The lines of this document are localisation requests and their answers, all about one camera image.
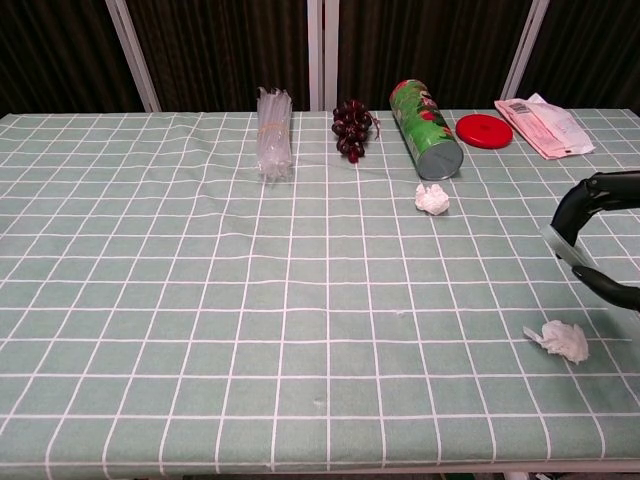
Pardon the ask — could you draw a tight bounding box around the clear plastic straw bundle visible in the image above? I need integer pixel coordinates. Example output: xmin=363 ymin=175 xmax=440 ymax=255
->
xmin=255 ymin=85 xmax=296 ymax=185

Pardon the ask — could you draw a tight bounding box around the dark red grape bunch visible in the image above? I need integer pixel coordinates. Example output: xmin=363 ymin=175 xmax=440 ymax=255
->
xmin=331 ymin=98 xmax=382 ymax=164

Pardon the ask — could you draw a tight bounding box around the green chips can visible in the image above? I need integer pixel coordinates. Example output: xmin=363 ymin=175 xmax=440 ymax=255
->
xmin=389 ymin=78 xmax=465 ymax=182

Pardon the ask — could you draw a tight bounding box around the white pink plastic package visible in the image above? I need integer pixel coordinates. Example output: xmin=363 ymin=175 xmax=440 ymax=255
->
xmin=493 ymin=92 xmax=597 ymax=161

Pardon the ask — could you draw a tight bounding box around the dark pleated screen panel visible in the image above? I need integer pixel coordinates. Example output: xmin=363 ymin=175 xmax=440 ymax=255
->
xmin=124 ymin=0 xmax=311 ymax=113
xmin=0 ymin=0 xmax=151 ymax=117
xmin=337 ymin=0 xmax=532 ymax=111
xmin=517 ymin=0 xmax=640 ymax=110

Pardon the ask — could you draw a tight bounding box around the red round lid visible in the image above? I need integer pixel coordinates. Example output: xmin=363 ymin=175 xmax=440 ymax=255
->
xmin=455 ymin=113 xmax=515 ymax=150

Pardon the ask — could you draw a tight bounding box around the white double screen frame post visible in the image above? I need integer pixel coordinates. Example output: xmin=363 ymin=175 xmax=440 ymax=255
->
xmin=306 ymin=0 xmax=341 ymax=112

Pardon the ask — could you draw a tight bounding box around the teal hand brush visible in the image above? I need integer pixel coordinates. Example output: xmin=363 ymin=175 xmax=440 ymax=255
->
xmin=539 ymin=223 xmax=594 ymax=269

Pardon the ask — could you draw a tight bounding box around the green checked tablecloth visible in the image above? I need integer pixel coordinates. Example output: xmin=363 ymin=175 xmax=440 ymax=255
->
xmin=0 ymin=108 xmax=640 ymax=476

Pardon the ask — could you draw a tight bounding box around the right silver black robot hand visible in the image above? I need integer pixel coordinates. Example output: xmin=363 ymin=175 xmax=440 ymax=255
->
xmin=551 ymin=170 xmax=640 ymax=314

